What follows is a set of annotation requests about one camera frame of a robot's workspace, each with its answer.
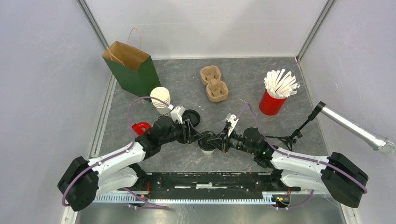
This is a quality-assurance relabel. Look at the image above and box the green paper bag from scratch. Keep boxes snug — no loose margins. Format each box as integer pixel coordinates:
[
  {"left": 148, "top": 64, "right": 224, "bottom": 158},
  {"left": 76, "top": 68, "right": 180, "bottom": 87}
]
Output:
[{"left": 102, "top": 41, "right": 161, "bottom": 97}]

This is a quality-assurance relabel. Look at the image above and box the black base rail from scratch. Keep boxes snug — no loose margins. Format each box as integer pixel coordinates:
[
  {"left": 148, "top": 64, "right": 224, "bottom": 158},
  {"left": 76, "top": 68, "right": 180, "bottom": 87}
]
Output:
[{"left": 129, "top": 171, "right": 300, "bottom": 200}]

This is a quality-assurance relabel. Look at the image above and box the red cup holder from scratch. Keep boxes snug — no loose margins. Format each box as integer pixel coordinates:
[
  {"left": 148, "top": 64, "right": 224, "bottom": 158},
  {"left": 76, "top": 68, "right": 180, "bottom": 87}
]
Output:
[{"left": 259, "top": 90, "right": 287, "bottom": 116}]

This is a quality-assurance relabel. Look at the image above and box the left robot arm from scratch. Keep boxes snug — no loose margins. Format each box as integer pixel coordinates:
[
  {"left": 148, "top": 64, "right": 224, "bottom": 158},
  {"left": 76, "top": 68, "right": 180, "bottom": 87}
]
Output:
[{"left": 57, "top": 116, "right": 203, "bottom": 211}]

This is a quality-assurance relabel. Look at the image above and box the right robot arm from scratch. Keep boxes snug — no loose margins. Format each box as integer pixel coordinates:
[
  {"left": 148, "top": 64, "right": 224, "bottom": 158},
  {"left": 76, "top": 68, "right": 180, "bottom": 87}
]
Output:
[{"left": 198, "top": 124, "right": 368, "bottom": 208}]

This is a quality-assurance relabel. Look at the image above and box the red D-shaped object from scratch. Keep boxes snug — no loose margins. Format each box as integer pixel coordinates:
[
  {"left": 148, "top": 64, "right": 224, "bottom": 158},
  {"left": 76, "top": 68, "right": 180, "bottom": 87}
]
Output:
[{"left": 131, "top": 122, "right": 151, "bottom": 136}]

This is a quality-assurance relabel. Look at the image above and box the stack of white paper cups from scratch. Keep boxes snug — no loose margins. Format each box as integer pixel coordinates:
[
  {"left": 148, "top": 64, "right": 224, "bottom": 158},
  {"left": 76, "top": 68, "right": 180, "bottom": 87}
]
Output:
[{"left": 150, "top": 87, "right": 171, "bottom": 115}]

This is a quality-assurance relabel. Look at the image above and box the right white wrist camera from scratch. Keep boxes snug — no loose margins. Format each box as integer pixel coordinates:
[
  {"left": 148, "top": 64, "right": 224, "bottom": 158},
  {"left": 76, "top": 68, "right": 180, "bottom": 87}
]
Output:
[{"left": 226, "top": 113, "right": 239, "bottom": 137}]

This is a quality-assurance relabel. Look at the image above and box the single black lid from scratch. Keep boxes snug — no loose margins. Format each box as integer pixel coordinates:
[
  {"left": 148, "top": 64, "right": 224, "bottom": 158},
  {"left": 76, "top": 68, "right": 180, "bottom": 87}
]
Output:
[{"left": 198, "top": 131, "right": 216, "bottom": 149}]

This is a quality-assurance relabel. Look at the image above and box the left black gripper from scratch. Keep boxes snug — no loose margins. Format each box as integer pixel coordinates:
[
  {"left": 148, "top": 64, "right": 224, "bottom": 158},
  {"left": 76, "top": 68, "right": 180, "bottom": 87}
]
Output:
[{"left": 160, "top": 119, "right": 203, "bottom": 145}]

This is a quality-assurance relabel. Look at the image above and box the single white paper cup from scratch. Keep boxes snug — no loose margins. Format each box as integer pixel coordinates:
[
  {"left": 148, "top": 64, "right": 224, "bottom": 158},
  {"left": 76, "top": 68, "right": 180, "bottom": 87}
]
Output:
[{"left": 201, "top": 149, "right": 215, "bottom": 155}]

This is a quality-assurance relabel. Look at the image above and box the silver microphone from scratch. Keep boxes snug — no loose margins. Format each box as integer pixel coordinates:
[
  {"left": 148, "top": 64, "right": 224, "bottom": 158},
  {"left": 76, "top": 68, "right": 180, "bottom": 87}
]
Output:
[{"left": 314, "top": 101, "right": 396, "bottom": 155}]

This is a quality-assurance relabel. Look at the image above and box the stack of cardboard cup carriers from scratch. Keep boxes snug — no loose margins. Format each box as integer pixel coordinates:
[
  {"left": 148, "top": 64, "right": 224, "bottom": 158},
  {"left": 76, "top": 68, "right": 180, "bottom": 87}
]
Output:
[{"left": 200, "top": 65, "right": 229, "bottom": 103}]

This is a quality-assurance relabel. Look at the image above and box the stack of black lids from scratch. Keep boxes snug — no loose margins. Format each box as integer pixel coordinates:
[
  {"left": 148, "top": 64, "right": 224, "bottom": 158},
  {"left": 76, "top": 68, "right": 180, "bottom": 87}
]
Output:
[{"left": 182, "top": 109, "right": 201, "bottom": 127}]

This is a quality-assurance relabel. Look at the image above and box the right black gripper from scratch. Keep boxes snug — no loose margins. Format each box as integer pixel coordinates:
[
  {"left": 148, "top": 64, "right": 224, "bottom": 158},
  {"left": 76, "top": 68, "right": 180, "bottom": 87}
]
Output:
[{"left": 207, "top": 125, "right": 256, "bottom": 155}]

